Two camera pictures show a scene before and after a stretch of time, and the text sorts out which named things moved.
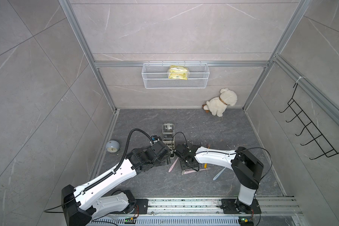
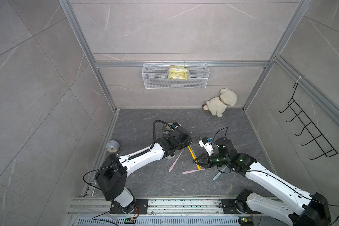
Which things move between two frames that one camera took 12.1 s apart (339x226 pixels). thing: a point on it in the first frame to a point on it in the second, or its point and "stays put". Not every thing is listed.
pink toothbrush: (189, 172) stays put
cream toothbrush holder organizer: (168, 131) stays put
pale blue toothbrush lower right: (219, 173) stays put
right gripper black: (183, 166) to (205, 163)
